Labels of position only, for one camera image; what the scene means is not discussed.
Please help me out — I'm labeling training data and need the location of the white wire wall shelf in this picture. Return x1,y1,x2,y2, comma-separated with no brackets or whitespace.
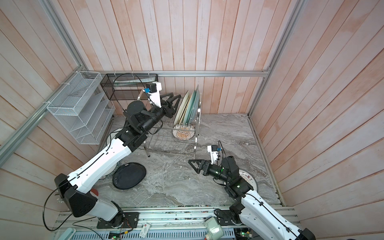
47,72,115,145

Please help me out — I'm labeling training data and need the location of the grey green plate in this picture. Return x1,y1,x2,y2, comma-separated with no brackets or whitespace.
189,86,200,124

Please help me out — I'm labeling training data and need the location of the dark navy plate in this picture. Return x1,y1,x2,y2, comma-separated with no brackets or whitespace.
113,163,147,190

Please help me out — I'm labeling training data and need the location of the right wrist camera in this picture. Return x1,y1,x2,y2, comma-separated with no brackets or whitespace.
207,145,219,165

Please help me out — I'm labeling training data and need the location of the black mesh wall basket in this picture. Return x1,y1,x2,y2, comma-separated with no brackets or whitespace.
101,73,158,101

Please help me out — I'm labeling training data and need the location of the light teal flower plate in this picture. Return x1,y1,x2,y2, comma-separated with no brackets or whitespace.
185,90,196,125

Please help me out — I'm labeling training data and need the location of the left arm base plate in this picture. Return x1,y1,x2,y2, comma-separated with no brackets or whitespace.
97,212,140,229

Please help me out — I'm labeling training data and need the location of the orange sunburst plate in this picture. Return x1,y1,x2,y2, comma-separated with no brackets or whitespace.
172,125,196,141
239,169,259,192

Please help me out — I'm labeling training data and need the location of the steel wire dish rack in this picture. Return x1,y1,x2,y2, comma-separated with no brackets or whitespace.
143,94,202,159

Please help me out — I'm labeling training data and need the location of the green rim lettered plate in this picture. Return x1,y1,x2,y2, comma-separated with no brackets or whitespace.
100,162,120,180

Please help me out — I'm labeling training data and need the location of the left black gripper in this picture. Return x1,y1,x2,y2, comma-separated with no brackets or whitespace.
140,91,181,133

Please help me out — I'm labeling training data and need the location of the aluminium frame rail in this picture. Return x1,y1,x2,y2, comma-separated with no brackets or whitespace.
0,0,310,169

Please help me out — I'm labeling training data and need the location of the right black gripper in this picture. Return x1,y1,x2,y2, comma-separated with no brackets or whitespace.
190,159,231,185

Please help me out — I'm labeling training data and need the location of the white green device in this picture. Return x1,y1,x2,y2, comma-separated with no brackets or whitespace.
204,217,224,240

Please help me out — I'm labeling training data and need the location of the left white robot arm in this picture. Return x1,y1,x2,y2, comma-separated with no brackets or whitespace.
55,93,181,228

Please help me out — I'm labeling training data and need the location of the yellow woven plate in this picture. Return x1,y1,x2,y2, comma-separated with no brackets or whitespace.
180,98,191,126

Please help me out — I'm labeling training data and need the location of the red pencil holder cup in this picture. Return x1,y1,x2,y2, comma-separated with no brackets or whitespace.
91,189,99,196

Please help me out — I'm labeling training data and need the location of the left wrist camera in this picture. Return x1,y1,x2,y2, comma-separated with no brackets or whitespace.
144,82,162,108

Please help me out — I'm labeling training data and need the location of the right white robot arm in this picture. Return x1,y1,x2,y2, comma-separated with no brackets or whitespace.
189,156,316,240

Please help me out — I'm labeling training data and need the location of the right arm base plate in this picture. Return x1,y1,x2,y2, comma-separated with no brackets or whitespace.
214,209,242,226

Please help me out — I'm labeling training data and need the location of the cream floral plate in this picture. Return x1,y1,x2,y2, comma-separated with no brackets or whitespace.
174,91,190,125

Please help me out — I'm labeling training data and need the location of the white plate black clover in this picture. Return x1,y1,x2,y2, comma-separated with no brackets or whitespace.
106,128,122,148

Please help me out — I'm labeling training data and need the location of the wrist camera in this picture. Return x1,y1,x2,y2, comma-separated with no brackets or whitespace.
144,82,162,108
207,145,219,165

